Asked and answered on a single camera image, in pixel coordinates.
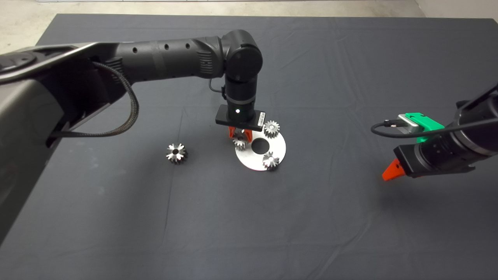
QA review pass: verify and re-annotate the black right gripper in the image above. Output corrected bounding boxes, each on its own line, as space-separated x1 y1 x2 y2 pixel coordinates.
382 137 476 182

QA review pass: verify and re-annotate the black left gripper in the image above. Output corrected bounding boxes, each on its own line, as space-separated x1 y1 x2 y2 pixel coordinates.
216 104 266 144

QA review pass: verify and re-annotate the small steel gear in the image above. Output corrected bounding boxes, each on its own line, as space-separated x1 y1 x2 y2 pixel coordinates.
233 131 250 151
263 120 281 138
262 152 280 170

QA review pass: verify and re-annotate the large steel gear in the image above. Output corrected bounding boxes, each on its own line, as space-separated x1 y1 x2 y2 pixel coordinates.
167 142 188 165

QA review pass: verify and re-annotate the round metal plate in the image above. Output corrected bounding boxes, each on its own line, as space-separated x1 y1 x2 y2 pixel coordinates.
235 132 287 171

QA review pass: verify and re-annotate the dark grey table cloth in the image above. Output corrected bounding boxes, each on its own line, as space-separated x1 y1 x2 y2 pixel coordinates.
0 13 498 280

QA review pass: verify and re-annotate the black right camera cable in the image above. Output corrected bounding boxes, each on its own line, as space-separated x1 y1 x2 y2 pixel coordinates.
371 118 498 139

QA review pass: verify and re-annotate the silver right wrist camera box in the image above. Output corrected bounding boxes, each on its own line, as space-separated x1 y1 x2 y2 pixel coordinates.
398 114 423 135

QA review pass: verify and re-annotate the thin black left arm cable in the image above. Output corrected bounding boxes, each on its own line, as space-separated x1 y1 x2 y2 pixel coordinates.
209 79 227 98

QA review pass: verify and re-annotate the green right camera mount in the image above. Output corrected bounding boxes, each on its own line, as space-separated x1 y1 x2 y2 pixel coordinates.
405 112 445 144

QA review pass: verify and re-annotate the braided black left arm cable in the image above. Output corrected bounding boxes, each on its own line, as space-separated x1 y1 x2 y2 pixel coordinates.
49 61 140 138

